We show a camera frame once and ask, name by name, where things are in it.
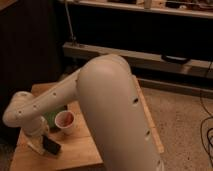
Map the wooden table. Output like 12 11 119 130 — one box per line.
9 75 165 171

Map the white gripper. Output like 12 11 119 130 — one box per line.
27 133 61 155

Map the green object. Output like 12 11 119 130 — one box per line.
43 106 67 130

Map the white paper cup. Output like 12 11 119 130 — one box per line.
55 110 75 135

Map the black cable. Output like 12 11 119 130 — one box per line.
199 59 213 158

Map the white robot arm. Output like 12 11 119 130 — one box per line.
2 54 165 171

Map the metal pole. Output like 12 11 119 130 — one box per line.
64 0 76 45

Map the black flat object on beam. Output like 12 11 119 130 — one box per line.
161 55 191 65

